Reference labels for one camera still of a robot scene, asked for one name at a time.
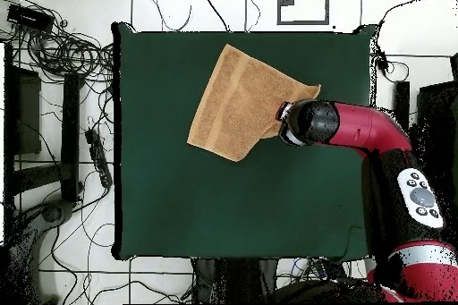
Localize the tan terry towel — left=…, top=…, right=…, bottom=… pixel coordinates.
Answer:
left=186, top=43, right=322, bottom=163

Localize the dark flat panel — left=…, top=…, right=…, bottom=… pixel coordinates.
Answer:
left=13, top=66, right=42, bottom=156

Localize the dark green tablecloth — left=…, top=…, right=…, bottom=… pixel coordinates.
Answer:
left=111, top=21, right=377, bottom=262

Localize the black upright bar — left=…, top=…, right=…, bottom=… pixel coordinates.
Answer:
left=393, top=80, right=411, bottom=131

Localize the dark monitor panel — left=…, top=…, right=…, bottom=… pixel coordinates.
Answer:
left=413, top=80, right=458, bottom=177

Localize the black power strip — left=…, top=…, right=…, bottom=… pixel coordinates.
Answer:
left=84, top=128, right=114, bottom=190

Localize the gray tripod base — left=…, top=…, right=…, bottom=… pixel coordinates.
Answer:
left=33, top=199, right=76, bottom=229

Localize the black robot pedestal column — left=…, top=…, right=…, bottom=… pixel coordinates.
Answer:
left=192, top=258, right=278, bottom=304

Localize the black stand frame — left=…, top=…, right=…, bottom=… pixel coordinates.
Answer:
left=3, top=42, right=85, bottom=206

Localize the black box with cables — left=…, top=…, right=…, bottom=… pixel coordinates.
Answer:
left=6, top=3, right=55, bottom=34

